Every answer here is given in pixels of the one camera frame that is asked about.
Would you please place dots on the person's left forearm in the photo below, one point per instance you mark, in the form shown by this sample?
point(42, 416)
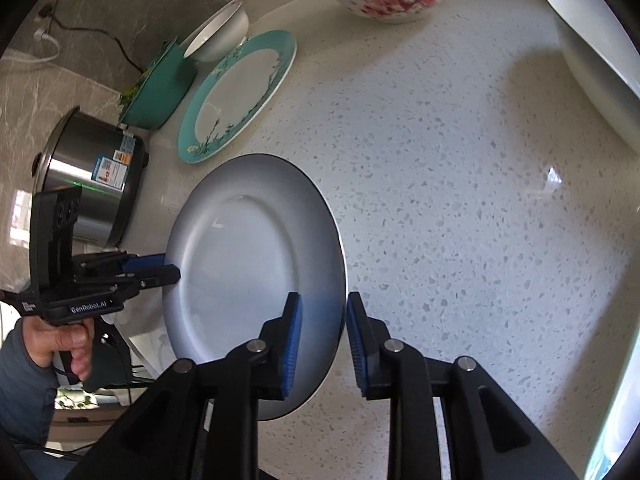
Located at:
point(22, 395)

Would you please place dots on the small white bowl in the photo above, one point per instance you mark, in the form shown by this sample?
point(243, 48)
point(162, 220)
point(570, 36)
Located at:
point(220, 35)

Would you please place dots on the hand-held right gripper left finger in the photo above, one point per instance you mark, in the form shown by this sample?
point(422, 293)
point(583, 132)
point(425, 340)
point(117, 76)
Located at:
point(292, 345)

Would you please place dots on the stainless steel rice cooker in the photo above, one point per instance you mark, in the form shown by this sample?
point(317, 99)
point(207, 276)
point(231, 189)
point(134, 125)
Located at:
point(85, 170)

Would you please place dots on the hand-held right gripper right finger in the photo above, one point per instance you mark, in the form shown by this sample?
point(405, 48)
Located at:
point(357, 345)

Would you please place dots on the white plate with dark rim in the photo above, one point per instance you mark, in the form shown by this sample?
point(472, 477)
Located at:
point(245, 260)

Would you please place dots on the wall socket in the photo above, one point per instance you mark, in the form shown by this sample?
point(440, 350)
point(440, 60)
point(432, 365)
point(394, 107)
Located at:
point(47, 10)

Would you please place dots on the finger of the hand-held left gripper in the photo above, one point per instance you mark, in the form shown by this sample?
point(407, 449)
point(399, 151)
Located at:
point(145, 261)
point(160, 276)

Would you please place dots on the teal bowl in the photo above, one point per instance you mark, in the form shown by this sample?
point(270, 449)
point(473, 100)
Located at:
point(160, 90)

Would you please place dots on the person's left hand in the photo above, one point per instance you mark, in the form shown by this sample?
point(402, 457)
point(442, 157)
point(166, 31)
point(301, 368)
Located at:
point(55, 342)

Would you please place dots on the teal floral plate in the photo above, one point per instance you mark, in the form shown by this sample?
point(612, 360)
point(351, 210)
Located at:
point(235, 95)

